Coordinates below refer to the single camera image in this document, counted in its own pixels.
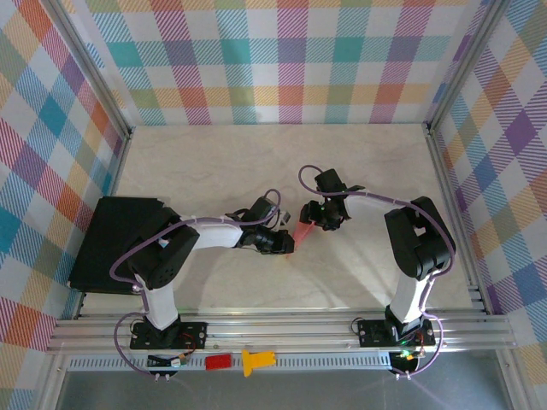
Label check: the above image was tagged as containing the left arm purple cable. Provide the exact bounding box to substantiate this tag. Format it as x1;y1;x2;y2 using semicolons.
110;189;283;379

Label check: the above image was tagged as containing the black flat case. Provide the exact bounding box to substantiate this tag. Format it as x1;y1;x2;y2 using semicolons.
68;196;174;296

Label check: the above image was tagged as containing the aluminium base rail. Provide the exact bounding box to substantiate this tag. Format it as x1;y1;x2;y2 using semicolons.
45;310;519;354

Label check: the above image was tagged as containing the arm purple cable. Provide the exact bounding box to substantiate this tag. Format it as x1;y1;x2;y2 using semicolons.
110;189;283;379
297;165;457;381

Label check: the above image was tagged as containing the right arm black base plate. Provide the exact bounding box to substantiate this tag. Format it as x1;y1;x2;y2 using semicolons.
356;318;438;348

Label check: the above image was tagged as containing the pink paper sheet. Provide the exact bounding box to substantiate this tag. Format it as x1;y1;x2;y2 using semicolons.
284;221;316;260

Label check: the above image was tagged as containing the yellow plastic tool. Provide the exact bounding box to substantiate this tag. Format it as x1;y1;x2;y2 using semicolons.
241;348;277;379

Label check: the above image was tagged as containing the slotted metal cable tray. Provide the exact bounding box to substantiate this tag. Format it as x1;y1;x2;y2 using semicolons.
67;352;393;372

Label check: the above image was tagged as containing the aluminium side rail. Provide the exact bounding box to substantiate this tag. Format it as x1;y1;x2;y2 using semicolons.
72;126;136;320
423;124;491;316

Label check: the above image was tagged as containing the red plastic block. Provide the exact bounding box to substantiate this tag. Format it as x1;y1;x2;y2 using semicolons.
204;353;233;371

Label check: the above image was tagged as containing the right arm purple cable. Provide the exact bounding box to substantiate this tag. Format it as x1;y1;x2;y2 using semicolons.
297;165;457;381

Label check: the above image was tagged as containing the black round disc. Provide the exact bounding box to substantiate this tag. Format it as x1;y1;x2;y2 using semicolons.
391;357;421;375

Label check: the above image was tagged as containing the aluminium frame leg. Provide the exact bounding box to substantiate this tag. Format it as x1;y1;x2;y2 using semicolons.
497;352;530;410
36;353;66;410

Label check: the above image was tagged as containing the aluminium corner post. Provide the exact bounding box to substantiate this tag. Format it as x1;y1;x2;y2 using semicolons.
423;0;512;132
44;0;134;138

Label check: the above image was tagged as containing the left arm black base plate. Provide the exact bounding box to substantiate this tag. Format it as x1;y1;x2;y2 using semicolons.
130;320;209;352

